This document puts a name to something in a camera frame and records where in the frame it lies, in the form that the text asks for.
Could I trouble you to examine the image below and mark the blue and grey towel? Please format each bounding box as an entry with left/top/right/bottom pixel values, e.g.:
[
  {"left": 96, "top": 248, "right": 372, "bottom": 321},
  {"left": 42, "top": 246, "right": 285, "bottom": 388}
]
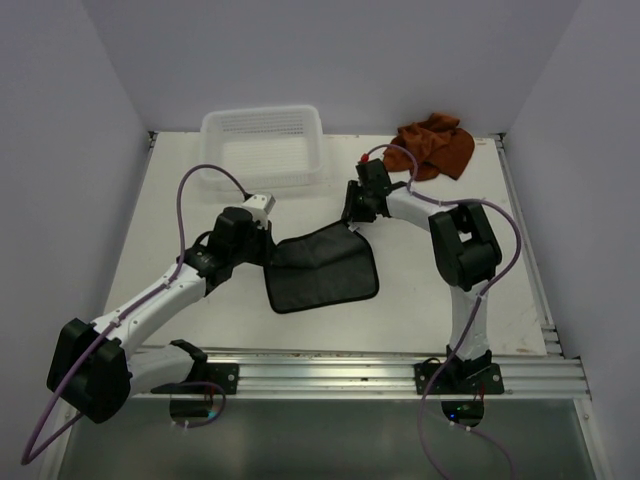
[{"left": 264, "top": 221, "right": 379, "bottom": 314}]

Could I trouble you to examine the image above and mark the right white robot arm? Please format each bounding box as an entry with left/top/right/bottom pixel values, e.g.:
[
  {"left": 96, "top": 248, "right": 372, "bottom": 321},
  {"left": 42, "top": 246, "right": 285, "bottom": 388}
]
[{"left": 342, "top": 159, "right": 502, "bottom": 393}]

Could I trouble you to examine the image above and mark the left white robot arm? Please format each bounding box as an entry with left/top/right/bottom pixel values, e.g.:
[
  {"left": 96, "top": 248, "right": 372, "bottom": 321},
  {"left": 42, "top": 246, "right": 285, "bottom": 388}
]
[{"left": 47, "top": 194, "right": 272, "bottom": 424}]

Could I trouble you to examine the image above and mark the brown towel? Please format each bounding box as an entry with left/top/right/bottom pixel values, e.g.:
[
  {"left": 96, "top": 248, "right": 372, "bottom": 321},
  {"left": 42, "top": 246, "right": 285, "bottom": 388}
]
[{"left": 391, "top": 112, "right": 475, "bottom": 181}]

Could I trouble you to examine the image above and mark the white plastic basket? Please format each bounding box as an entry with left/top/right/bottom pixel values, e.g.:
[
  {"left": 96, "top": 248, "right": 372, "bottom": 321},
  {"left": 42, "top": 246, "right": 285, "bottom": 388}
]
[{"left": 199, "top": 105, "right": 327, "bottom": 191}]

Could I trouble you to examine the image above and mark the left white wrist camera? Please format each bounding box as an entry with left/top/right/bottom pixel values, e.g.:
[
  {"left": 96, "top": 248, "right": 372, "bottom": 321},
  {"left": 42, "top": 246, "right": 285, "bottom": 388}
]
[{"left": 241, "top": 193, "right": 276, "bottom": 224}]

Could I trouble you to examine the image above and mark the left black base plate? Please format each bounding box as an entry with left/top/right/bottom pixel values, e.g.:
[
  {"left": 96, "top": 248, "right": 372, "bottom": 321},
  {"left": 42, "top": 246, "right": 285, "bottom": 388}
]
[{"left": 151, "top": 362, "right": 240, "bottom": 395}]

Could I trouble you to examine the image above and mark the aluminium rail frame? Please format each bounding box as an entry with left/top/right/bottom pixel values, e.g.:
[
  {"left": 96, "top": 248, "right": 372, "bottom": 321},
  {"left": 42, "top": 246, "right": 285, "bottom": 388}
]
[{"left": 37, "top": 130, "right": 614, "bottom": 480}]

